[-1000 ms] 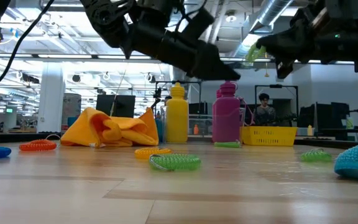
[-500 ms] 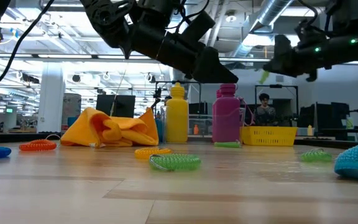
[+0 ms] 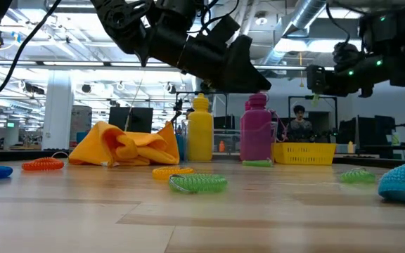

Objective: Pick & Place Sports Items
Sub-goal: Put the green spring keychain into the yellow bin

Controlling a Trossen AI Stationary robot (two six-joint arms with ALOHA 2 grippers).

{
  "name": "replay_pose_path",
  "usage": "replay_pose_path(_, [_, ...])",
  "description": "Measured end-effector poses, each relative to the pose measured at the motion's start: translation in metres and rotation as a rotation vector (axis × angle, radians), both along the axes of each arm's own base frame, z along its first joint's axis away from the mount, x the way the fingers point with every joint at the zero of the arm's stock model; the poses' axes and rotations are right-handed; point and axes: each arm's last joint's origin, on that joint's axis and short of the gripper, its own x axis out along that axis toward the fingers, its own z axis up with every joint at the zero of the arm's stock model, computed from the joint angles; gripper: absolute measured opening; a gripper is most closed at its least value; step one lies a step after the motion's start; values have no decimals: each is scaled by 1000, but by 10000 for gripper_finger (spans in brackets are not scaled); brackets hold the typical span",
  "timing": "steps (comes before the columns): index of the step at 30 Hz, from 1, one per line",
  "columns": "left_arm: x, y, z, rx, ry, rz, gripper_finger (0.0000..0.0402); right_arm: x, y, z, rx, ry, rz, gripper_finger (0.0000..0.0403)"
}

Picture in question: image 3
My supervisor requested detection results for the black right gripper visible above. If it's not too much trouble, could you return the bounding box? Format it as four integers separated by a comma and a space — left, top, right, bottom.
306, 41, 405, 98

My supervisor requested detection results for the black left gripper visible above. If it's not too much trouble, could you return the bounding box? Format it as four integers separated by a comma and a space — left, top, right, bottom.
146, 15, 272, 93

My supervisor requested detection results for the purple plastic sports bottle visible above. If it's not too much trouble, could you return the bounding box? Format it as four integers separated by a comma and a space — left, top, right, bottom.
239, 93, 273, 162

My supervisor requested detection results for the yellow plastic sports bottle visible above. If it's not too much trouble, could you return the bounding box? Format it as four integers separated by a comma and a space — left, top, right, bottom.
187, 93, 214, 162

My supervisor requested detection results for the yellow-orange coil wristband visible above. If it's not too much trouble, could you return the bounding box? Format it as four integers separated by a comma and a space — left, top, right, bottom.
152, 166, 195, 181

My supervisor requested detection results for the orange microfibre cloth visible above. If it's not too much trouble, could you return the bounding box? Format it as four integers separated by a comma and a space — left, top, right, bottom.
67, 121, 181, 168

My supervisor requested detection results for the red-orange coil wristband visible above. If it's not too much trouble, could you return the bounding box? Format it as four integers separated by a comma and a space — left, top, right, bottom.
21, 157, 65, 172

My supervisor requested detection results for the person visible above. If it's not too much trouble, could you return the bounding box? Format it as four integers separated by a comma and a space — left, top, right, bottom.
286, 104, 314, 143

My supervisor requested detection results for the black background workstation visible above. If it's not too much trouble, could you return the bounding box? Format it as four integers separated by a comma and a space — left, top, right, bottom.
339, 115, 405, 159

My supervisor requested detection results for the clear plastic bin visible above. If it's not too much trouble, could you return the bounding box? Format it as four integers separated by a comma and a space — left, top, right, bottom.
180, 119, 278, 164

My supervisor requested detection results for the yellow plastic basket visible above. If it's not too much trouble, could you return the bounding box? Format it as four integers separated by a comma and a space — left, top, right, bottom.
271, 142, 338, 166

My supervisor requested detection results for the blue plastic bin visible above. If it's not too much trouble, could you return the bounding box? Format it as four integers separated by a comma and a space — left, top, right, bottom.
175, 133, 186, 162

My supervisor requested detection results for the black monitor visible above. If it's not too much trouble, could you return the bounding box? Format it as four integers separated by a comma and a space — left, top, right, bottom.
108, 107, 154, 134

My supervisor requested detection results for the long ceiling light strip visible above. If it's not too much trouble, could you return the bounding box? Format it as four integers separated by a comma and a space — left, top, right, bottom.
0, 60, 335, 73

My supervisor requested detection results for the grey cylindrical canister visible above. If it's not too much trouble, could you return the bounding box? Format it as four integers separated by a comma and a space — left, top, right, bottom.
70, 105, 93, 143

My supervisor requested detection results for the white pillar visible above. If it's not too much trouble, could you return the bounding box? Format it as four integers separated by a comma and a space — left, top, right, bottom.
42, 72, 74, 151

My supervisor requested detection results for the slanted silver ceiling duct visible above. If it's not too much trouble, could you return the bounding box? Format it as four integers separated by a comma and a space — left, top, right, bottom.
264, 0, 330, 66

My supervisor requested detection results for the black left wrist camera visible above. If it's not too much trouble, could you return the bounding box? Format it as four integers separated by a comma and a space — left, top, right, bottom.
151, 0, 203, 31

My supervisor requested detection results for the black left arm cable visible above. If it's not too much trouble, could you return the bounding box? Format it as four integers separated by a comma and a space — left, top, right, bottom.
0, 0, 63, 120

